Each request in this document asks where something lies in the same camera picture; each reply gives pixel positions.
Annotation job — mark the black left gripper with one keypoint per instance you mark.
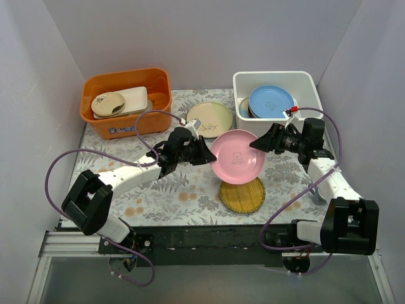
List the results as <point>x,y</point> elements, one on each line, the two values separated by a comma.
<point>199,151</point>

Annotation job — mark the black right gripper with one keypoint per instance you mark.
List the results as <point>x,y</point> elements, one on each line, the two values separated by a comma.
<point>273,139</point>

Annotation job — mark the pink plate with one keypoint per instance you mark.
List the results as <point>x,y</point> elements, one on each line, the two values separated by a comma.
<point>236,162</point>

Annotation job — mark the light blue plate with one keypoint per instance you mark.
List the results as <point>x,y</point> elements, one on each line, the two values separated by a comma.
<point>269,101</point>

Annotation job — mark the cream blue tree plate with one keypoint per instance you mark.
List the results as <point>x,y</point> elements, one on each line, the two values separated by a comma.
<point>244,108</point>

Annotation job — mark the yellow woven plate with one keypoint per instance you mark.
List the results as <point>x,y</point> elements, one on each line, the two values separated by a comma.
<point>244,198</point>

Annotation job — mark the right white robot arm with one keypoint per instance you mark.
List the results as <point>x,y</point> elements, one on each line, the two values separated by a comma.
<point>351,222</point>

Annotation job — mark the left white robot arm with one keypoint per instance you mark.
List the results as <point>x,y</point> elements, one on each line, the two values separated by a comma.
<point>88,202</point>

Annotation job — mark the white plastic bin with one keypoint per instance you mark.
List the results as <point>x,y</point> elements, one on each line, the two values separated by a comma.
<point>299,84</point>

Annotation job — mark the cream green twig plate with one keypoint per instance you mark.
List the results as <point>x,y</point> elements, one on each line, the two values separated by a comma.
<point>215,118</point>

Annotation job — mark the floral patterned table mat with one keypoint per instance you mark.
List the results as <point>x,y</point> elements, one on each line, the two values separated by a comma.
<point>190,195</point>

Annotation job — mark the orange plastic tub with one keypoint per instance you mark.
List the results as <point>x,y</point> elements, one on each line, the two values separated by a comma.
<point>157,83</point>

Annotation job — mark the white rectangular dish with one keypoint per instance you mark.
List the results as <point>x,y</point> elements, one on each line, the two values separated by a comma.
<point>136,103</point>

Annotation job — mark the cream round plate with bird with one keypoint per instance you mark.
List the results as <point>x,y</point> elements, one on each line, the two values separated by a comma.
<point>108,104</point>

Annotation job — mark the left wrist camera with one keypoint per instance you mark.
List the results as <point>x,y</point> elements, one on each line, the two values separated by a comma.
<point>193,126</point>

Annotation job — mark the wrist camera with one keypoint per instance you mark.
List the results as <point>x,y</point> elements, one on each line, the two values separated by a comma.
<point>290,114</point>
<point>193,126</point>

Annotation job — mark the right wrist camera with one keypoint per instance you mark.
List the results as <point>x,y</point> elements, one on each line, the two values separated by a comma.
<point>290,114</point>

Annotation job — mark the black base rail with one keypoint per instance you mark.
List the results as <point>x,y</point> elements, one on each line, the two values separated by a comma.
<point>204,245</point>

